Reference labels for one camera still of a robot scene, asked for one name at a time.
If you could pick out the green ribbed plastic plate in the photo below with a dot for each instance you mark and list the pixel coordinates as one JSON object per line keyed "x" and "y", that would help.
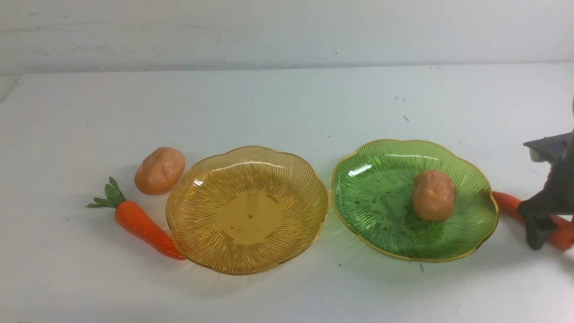
{"x": 372, "y": 196}

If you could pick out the brown potato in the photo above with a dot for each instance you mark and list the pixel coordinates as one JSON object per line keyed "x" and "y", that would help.
{"x": 434, "y": 196}
{"x": 160, "y": 171}

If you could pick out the amber ribbed plastic plate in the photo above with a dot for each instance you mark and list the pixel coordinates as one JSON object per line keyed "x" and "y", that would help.
{"x": 247, "y": 211}

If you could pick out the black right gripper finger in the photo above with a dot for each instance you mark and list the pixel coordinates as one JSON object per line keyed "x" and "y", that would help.
{"x": 538, "y": 231}

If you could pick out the orange carrot with green leaves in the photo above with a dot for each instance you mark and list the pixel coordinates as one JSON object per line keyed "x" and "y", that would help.
{"x": 131, "y": 217}

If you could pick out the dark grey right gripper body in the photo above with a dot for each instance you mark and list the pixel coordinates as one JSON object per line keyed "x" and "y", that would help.
{"x": 556, "y": 196}

